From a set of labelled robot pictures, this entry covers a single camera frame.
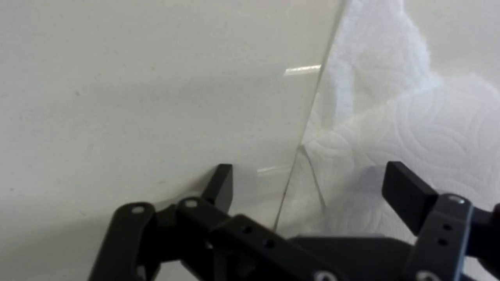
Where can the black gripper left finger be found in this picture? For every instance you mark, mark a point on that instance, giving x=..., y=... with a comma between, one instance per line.
x=150, y=244

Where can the large embossed white paper towel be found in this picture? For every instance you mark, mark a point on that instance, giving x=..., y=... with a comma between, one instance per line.
x=416, y=119

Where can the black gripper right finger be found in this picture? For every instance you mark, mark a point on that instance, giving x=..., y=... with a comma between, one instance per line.
x=442, y=234

